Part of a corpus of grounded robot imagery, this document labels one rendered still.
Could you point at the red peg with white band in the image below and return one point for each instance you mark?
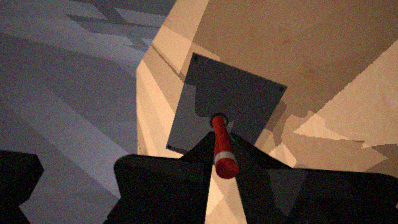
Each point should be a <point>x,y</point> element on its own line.
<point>225,161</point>

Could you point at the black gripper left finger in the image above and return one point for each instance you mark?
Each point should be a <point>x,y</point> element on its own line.
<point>187,177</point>

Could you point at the dark grey square panel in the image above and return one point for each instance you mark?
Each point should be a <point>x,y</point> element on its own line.
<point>212,88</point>

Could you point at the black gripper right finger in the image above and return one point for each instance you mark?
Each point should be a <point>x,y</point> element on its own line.
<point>272,192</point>

